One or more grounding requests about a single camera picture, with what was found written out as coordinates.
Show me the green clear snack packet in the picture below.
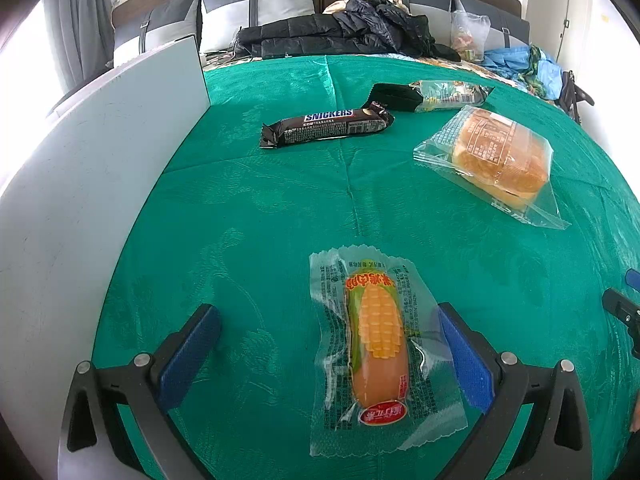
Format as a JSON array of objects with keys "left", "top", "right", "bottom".
[{"left": 410, "top": 79, "right": 495, "bottom": 112}]

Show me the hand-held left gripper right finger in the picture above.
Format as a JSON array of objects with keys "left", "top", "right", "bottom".
[{"left": 437, "top": 303, "right": 593, "bottom": 480}]

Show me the clear sausage packet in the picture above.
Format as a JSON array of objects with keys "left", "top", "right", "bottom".
[{"left": 308, "top": 243, "right": 469, "bottom": 459}]

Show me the black chair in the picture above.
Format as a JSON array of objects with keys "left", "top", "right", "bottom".
[{"left": 557, "top": 70, "right": 596, "bottom": 124}]

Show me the black puffer jacket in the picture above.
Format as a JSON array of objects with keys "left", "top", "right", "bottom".
[{"left": 234, "top": 0, "right": 462, "bottom": 62}]

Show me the white board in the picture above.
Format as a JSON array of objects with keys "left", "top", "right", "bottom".
[{"left": 0, "top": 35, "right": 212, "bottom": 480}]

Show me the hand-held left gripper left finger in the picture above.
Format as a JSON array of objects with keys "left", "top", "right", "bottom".
[{"left": 57, "top": 303, "right": 223, "bottom": 480}]

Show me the green tablecloth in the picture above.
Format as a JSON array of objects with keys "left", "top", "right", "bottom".
[{"left": 92, "top": 54, "right": 640, "bottom": 480}]

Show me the beige cloth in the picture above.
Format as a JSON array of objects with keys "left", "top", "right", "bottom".
[{"left": 322, "top": 0, "right": 412, "bottom": 16}]

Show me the black snack packet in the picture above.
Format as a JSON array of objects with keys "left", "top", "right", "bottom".
[{"left": 367, "top": 82, "right": 424, "bottom": 114}]

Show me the blue cloth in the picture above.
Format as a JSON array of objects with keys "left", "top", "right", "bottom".
[{"left": 482, "top": 44, "right": 567, "bottom": 102}]

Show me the white wardrobe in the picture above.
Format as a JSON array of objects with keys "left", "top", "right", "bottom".
[{"left": 524, "top": 0, "right": 640, "bottom": 126}]

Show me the dark brown chocolate bar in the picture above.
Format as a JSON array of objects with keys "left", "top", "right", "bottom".
[{"left": 259, "top": 106, "right": 396, "bottom": 150}]

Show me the clear plastic bag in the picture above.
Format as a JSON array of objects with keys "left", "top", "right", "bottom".
[{"left": 449, "top": 9, "right": 492, "bottom": 62}]

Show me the bread in clear packet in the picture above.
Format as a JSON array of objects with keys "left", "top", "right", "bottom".
[{"left": 413, "top": 105, "right": 572, "bottom": 231}]

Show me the grey curtain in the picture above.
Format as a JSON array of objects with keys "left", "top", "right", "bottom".
[{"left": 42, "top": 0, "right": 119, "bottom": 97}]

